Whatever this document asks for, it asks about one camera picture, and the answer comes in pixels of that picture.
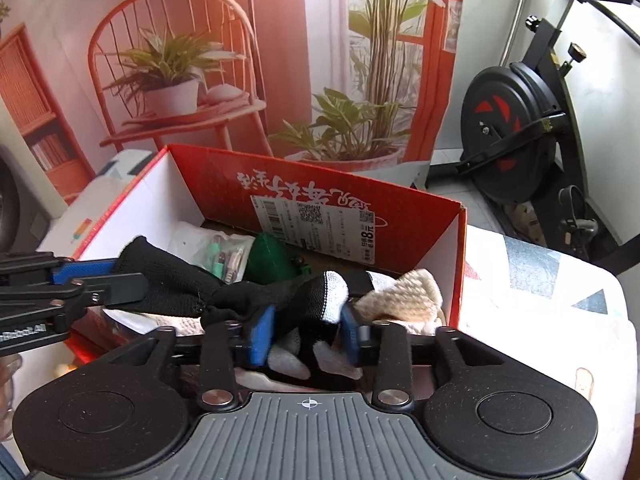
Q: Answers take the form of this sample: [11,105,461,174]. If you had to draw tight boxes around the person's left hand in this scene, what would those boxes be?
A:
[0,355,24,443]

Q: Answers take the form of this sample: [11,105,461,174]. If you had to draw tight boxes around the cream knit cloth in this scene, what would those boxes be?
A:
[350,268,445,337]

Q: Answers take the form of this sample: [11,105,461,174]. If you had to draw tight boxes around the green knit cloth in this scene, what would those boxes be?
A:
[245,233,307,287]

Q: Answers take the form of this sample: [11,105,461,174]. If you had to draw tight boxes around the wall poster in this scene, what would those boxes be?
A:
[0,0,468,211]

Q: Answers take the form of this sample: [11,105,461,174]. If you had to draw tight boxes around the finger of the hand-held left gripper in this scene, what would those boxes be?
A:
[0,272,150,333]
[0,253,119,289]

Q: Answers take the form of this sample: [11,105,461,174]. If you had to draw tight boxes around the grey appliance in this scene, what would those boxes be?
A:
[0,145,51,257]

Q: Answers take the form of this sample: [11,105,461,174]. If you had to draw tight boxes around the clear plastic packet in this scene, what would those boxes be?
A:
[167,222,257,282]

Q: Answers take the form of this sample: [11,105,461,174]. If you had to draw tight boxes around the black exercise bike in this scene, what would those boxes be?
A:
[425,0,640,276]

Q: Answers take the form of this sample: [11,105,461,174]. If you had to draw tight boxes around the white printed box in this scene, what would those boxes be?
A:
[37,149,168,261]

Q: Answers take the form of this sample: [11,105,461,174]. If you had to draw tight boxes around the black sock white toe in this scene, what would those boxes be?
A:
[267,322,363,392]
[116,235,351,328]

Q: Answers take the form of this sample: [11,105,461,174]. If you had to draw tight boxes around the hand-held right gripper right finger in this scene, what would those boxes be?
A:
[340,307,506,413]

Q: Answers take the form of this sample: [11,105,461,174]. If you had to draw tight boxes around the red cardboard box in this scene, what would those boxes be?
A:
[65,144,468,366]

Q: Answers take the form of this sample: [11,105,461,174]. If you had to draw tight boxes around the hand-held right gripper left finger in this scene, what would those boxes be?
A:
[97,305,277,413]

